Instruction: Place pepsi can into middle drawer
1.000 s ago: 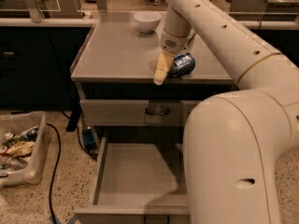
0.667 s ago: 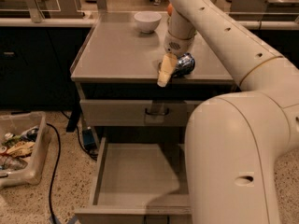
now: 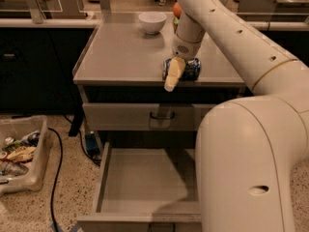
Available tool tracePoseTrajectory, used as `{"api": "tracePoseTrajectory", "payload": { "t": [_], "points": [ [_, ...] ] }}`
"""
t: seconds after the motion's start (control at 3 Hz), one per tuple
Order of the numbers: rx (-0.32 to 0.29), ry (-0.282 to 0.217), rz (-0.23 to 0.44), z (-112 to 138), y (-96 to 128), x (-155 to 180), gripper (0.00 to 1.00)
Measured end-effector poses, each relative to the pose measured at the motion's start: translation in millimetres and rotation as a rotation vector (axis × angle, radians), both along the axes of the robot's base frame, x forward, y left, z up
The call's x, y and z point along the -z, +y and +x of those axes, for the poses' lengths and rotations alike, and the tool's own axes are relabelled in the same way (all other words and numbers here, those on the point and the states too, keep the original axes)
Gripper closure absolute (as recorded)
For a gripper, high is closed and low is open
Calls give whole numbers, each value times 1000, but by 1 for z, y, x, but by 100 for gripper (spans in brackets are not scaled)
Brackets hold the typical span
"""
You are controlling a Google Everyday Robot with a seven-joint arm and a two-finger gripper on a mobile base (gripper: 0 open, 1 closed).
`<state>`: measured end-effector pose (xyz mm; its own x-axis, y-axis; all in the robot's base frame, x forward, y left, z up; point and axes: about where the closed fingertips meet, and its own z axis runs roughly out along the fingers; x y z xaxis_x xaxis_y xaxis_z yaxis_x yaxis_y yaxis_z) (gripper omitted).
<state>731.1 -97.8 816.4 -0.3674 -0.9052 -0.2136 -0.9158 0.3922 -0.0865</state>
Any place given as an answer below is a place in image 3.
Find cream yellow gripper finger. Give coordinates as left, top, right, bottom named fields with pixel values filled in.
left=164, top=57, right=185, bottom=92

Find snack items in bin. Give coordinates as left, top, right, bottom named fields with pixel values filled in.
left=0, top=130, right=41, bottom=176

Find black drawer handle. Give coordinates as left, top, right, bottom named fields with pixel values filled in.
left=150, top=112, right=176, bottom=120

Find grey drawer cabinet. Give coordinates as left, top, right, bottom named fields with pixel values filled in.
left=73, top=13, right=245, bottom=148

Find blue power box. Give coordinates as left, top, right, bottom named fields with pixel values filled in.
left=85, top=132, right=99, bottom=156

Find blue pepsi can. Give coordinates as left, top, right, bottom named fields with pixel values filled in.
left=162, top=57, right=201, bottom=81

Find clear plastic bin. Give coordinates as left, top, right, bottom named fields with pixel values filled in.
left=0, top=116, right=51, bottom=195

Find white ceramic bowl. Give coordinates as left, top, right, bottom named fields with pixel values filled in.
left=138, top=12, right=167, bottom=34

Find black floor cable left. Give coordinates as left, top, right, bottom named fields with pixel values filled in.
left=47, top=127, right=65, bottom=232

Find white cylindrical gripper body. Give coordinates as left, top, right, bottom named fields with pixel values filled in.
left=172, top=35, right=202, bottom=60

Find green chip bag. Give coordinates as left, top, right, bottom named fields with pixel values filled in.
left=173, top=17, right=179, bottom=33

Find open grey middle drawer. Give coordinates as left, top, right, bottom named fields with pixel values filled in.
left=77, top=144, right=202, bottom=232

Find closed upper grey drawer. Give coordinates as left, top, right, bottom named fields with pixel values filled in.
left=83, top=102, right=213, bottom=131

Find orange fruit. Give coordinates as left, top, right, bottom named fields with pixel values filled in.
left=173, top=2, right=182, bottom=17

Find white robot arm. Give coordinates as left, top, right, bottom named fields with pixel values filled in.
left=172, top=0, right=309, bottom=232

